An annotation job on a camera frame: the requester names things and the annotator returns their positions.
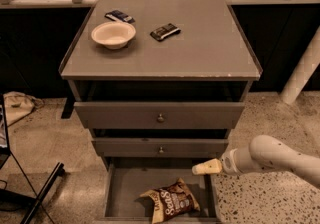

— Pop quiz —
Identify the white bowl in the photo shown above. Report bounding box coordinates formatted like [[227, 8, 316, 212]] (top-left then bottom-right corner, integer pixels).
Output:
[[91, 22, 136, 50]]

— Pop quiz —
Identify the black snack bar wrapper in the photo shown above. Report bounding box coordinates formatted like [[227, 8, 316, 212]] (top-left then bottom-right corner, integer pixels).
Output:
[[150, 23, 181, 42]]

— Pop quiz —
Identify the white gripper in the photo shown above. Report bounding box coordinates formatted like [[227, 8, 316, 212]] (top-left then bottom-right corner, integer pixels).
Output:
[[192, 149, 240, 175]]

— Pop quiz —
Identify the grey drawer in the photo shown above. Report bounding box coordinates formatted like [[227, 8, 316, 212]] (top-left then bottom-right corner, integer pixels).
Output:
[[92, 138, 228, 158], [94, 159, 222, 224], [74, 102, 244, 129]]

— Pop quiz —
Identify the grey top drawer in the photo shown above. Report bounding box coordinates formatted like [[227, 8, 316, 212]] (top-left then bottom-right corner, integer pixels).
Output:
[[74, 102, 244, 129]]

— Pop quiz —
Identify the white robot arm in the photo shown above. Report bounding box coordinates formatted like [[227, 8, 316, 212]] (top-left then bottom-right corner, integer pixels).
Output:
[[192, 135, 320, 188]]

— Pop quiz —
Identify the grey drawer cabinet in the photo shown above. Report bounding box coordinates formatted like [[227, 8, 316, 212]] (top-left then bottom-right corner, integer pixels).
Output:
[[58, 0, 263, 224]]

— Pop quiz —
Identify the blue snack bar wrapper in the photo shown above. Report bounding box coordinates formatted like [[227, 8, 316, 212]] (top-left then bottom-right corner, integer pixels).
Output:
[[105, 10, 135, 24]]

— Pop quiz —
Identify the white diagonal post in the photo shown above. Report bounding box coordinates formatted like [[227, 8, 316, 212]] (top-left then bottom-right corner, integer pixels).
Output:
[[280, 26, 320, 105]]

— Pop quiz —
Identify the beige cloth bag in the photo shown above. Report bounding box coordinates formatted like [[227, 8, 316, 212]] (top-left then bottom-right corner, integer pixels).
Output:
[[4, 91, 44, 126]]

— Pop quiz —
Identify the grey bottom drawer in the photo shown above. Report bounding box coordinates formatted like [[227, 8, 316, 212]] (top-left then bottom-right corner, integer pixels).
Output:
[[94, 159, 222, 224]]

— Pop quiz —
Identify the round top drawer knob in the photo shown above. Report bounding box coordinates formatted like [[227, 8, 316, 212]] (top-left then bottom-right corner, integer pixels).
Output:
[[157, 113, 165, 123]]

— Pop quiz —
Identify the brown chip bag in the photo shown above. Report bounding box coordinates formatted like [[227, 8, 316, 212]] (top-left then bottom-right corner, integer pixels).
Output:
[[140, 178, 200, 224]]

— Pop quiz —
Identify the grey middle drawer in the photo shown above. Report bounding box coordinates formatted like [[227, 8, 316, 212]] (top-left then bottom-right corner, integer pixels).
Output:
[[92, 138, 228, 158]]

